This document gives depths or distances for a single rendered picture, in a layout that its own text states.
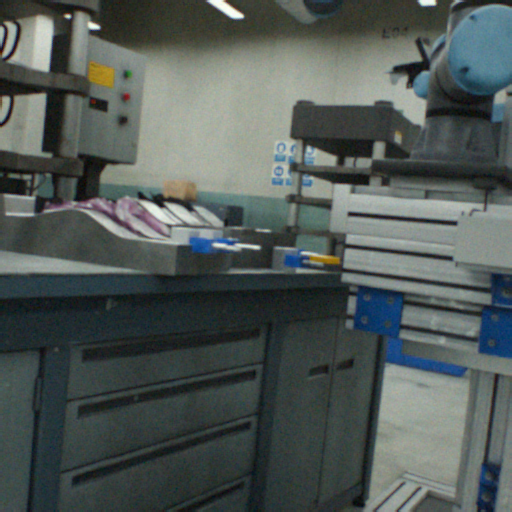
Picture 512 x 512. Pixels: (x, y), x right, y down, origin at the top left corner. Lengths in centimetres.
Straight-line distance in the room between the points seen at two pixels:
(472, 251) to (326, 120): 472
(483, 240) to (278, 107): 799
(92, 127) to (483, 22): 149
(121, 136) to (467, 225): 155
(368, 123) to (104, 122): 356
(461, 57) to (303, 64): 790
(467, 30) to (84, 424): 90
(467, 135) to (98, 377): 77
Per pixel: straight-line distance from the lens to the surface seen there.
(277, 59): 907
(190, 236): 114
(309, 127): 568
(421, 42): 210
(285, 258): 145
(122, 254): 114
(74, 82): 199
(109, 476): 126
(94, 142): 221
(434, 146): 112
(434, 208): 111
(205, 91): 954
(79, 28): 205
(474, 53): 101
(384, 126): 545
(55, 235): 122
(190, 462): 141
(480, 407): 137
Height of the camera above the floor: 90
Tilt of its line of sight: 3 degrees down
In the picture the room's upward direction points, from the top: 6 degrees clockwise
